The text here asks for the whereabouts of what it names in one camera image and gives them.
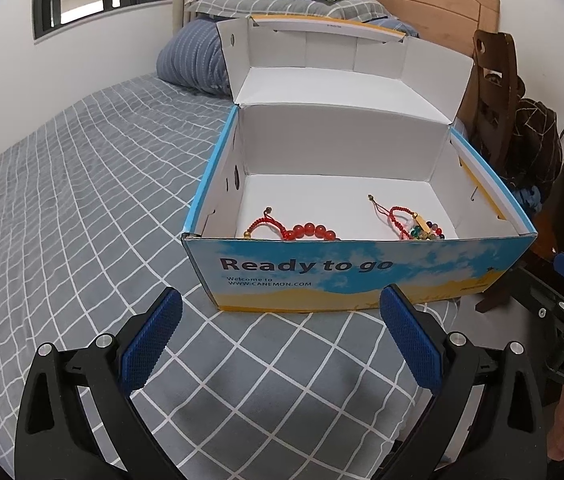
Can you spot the blue and yellow cardboard box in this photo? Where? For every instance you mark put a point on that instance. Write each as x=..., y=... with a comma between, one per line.
x=352, y=280

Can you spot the dark patterned garment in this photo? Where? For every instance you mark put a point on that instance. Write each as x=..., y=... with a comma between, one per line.
x=537, y=145

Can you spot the blue cloth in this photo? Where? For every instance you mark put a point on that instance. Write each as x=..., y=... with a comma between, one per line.
x=529, y=199

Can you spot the grey checked bed sheet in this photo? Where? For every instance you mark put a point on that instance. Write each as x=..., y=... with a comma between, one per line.
x=87, y=185

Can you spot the blue striped pillow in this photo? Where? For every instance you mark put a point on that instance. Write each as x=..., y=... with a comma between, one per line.
x=192, y=60

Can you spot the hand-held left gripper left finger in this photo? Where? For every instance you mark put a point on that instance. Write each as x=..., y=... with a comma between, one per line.
x=152, y=337

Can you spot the wooden headboard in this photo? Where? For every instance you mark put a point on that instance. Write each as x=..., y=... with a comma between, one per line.
x=452, y=5

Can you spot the dark wooden chair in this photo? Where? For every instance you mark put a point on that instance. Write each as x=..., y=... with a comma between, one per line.
x=497, y=85

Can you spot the grey checked pillow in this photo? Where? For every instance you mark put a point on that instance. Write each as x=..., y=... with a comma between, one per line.
x=282, y=7

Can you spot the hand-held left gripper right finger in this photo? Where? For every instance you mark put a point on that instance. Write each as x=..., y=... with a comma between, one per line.
x=409, y=337

